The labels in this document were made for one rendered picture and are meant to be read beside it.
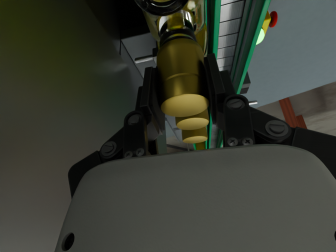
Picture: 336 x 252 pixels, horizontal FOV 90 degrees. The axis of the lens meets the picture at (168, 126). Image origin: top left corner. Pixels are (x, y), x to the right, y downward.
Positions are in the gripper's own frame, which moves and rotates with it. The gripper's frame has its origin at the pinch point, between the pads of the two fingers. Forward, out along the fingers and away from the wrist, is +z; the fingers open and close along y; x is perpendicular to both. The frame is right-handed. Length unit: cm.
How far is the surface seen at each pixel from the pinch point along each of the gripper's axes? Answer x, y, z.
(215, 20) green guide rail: -5.4, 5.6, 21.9
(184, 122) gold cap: -4.9, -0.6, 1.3
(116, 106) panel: -9.4, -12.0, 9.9
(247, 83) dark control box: -43, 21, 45
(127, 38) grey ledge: -8.9, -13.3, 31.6
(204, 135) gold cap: -10.3, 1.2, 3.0
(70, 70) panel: 0.0, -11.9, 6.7
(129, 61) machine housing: -14.3, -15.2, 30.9
